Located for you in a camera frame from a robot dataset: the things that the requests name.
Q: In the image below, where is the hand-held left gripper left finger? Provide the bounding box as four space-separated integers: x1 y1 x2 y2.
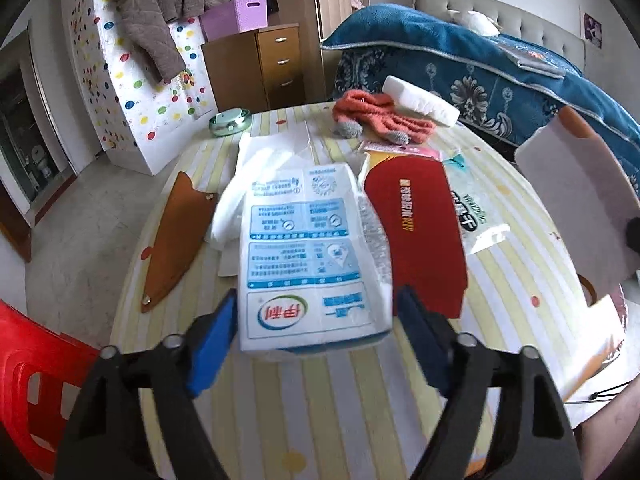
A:
55 287 241 480

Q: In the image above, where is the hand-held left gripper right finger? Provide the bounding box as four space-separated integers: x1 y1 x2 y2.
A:
397 285 583 480

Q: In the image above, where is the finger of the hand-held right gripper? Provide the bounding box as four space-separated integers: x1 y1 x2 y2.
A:
622 215 640 253

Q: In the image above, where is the white blue milk package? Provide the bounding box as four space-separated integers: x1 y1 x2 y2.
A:
237 162 393 358

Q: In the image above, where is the yellow striped dotted tablecloth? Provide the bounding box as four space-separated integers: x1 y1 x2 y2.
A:
109 101 626 480

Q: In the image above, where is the red flat packet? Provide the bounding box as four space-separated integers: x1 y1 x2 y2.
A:
364 155 468 320

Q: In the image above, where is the clear printed plastic bag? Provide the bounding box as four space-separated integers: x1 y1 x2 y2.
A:
442 155 511 256

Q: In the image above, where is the red plastic chair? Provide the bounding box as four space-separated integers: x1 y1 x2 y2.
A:
0 300 101 478

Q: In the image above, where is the pink flat packet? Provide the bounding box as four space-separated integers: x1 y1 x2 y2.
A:
359 141 445 162

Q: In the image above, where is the clear plastic packet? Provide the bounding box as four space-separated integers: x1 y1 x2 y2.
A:
497 40 566 80

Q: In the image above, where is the person's leg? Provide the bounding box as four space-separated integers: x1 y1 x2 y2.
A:
572 385 640 480

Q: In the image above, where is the beige tufted headboard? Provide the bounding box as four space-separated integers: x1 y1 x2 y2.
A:
412 0 586 78

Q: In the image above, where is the green round tin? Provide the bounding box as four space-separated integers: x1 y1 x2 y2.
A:
208 108 252 137

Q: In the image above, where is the white foam block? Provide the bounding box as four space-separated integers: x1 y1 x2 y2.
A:
382 75 461 128

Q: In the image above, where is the polka dot white cabinet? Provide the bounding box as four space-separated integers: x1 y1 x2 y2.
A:
60 0 217 177

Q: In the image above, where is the blue floral blanket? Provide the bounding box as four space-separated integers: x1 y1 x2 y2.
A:
320 4 640 181

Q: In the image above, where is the white toilet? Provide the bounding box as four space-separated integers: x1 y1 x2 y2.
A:
31 145 53 178

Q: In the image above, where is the white pillow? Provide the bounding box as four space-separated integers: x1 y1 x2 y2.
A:
452 10 502 37

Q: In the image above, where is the wooden drawer cabinet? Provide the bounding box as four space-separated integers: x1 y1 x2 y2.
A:
201 24 307 113

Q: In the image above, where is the purple plastic basket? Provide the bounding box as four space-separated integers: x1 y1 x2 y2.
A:
199 0 269 43

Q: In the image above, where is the brown quilted jacket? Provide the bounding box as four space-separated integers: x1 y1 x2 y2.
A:
107 0 231 83

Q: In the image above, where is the wooden wardrobe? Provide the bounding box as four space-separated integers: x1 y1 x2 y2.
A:
267 0 373 111

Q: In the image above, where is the purple wall poster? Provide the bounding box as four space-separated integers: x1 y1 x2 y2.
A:
580 7 603 48

